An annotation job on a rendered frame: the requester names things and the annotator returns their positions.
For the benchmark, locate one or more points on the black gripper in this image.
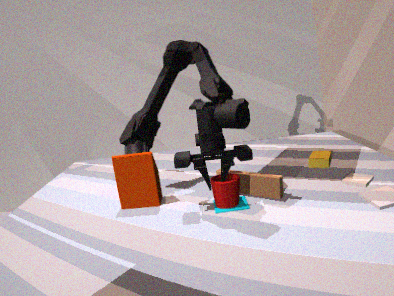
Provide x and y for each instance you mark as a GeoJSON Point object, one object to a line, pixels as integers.
{"type": "Point", "coordinates": [212, 144]}

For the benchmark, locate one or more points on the yellow rectangular block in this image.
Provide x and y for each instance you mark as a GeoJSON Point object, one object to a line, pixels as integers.
{"type": "Point", "coordinates": [320, 159]}

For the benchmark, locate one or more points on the dark red cup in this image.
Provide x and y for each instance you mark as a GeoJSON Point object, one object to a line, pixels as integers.
{"type": "Point", "coordinates": [226, 194]}

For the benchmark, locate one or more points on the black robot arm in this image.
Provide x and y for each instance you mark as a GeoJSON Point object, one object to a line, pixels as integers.
{"type": "Point", "coordinates": [222, 111]}

